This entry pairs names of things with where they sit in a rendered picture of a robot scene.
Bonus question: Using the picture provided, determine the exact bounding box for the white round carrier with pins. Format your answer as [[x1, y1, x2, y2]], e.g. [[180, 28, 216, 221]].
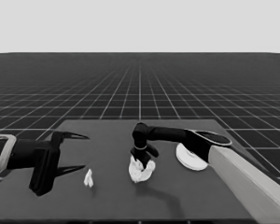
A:
[[128, 155, 157, 184]]

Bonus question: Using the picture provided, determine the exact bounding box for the large thick white disc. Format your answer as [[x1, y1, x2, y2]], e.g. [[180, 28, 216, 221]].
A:
[[175, 143, 209, 172]]

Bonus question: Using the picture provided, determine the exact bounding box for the small white T-shaped piece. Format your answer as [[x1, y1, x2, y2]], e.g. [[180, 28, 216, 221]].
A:
[[83, 168, 94, 189]]

